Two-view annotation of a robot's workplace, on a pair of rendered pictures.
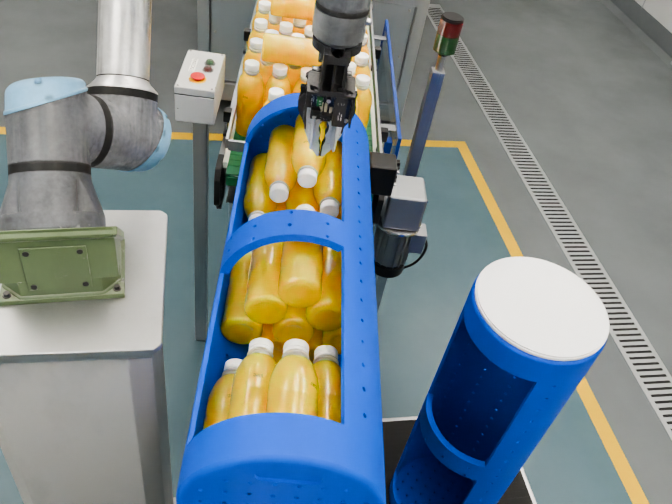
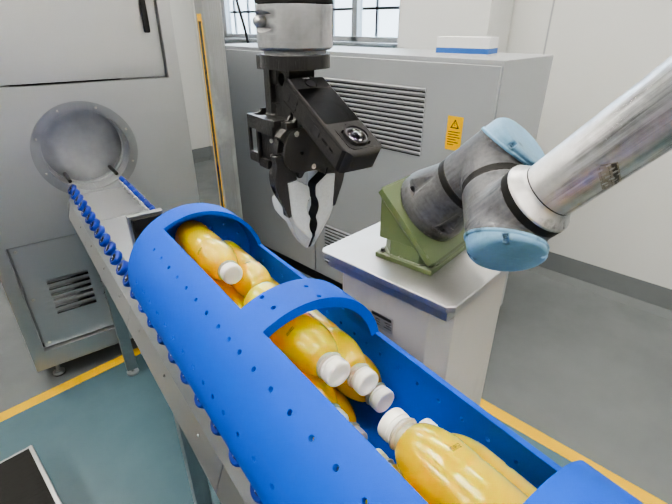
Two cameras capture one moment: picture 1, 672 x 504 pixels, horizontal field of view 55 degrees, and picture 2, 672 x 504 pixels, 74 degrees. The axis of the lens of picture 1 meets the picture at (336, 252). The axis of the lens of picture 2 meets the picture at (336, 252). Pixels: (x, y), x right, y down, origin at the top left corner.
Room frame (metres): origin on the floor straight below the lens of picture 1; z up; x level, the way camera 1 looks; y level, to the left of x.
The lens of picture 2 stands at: (1.32, -0.15, 1.57)
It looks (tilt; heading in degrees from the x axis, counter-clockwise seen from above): 27 degrees down; 150
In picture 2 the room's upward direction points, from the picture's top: straight up
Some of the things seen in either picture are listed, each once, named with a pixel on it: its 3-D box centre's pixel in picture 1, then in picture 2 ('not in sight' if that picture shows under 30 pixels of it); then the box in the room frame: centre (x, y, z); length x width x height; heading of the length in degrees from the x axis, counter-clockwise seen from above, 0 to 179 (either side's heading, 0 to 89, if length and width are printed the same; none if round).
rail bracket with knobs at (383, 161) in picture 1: (378, 175); not in sight; (1.40, -0.07, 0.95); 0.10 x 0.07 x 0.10; 97
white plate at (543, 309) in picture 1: (541, 305); not in sight; (0.95, -0.43, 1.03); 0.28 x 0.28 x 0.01
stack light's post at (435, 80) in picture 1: (398, 214); not in sight; (1.75, -0.19, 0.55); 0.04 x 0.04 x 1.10; 7
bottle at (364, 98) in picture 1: (356, 114); not in sight; (1.59, 0.02, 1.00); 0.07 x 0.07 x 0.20
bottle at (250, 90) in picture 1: (249, 100); not in sight; (1.56, 0.31, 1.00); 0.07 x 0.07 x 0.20
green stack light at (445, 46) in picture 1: (446, 42); not in sight; (1.75, -0.19, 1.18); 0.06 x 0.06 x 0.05
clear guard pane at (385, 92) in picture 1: (378, 134); not in sight; (1.99, -0.07, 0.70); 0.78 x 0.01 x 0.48; 7
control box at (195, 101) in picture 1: (200, 86); not in sight; (1.50, 0.43, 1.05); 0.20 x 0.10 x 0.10; 7
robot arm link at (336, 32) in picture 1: (341, 24); (291, 31); (0.87, 0.05, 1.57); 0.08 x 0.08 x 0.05
